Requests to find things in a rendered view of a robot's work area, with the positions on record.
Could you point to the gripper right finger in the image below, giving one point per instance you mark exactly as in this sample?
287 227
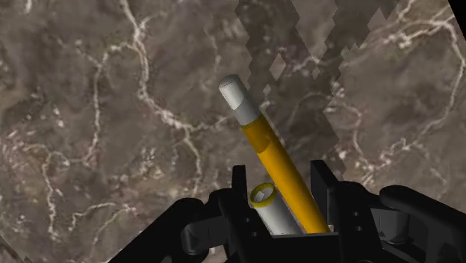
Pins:
364 218

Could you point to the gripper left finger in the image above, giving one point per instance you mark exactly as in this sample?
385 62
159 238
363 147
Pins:
204 233

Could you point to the yellow pen with white cap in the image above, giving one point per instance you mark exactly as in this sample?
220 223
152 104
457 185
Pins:
280 164

